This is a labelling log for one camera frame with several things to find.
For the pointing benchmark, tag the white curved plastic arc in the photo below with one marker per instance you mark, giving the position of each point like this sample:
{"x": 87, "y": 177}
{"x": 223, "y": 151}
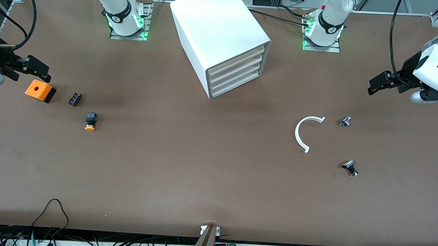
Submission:
{"x": 297, "y": 133}

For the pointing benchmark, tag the small silver key switch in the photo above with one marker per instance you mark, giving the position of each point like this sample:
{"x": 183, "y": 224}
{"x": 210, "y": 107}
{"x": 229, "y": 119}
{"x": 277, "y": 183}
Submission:
{"x": 345, "y": 121}

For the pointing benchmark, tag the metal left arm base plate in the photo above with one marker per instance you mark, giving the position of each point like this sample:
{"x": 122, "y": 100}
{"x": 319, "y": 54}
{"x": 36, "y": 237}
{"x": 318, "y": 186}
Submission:
{"x": 321, "y": 49}

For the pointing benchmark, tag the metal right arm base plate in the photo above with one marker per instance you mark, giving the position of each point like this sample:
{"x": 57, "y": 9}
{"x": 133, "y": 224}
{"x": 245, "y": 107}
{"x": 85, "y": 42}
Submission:
{"x": 127, "y": 37}

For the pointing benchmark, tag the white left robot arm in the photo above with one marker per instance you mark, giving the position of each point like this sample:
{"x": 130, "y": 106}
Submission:
{"x": 330, "y": 21}

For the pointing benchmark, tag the small black terminal block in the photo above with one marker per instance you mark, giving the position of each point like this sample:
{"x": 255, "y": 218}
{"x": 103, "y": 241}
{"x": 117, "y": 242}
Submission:
{"x": 75, "y": 99}

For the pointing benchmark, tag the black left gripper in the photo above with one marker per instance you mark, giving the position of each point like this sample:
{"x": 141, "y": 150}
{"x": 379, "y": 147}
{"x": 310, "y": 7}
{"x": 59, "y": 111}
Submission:
{"x": 409, "y": 70}

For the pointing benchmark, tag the wooden post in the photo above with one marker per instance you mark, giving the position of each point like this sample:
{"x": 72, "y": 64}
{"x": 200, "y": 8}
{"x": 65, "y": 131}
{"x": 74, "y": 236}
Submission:
{"x": 205, "y": 242}

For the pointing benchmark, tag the white post bracket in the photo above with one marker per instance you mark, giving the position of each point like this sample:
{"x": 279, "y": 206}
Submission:
{"x": 202, "y": 230}

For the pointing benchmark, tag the yellow push button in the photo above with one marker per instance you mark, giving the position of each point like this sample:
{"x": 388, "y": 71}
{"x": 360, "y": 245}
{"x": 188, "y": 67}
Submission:
{"x": 91, "y": 120}

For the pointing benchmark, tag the orange button box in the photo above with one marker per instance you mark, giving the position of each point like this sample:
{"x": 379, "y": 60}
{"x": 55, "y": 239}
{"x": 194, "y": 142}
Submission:
{"x": 38, "y": 89}

